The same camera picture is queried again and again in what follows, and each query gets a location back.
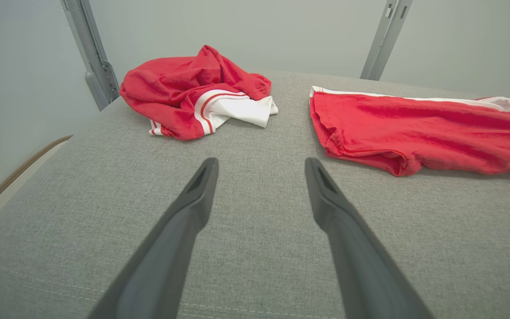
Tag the grey double metal post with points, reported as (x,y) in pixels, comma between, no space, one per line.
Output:
(385,35)

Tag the grey metal stand with wheel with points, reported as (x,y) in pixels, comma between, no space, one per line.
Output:
(91,53)

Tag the red shorts with white trim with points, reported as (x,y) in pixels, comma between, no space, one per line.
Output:
(414,128)

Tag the cream perforated laundry basket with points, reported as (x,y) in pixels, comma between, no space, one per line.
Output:
(16,173)

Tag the red shirt with white sleeves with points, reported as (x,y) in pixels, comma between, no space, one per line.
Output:
(179,88)

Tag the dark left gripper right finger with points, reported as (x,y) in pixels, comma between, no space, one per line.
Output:
(352,252)

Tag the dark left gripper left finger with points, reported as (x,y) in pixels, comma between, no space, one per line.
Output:
(166,252)

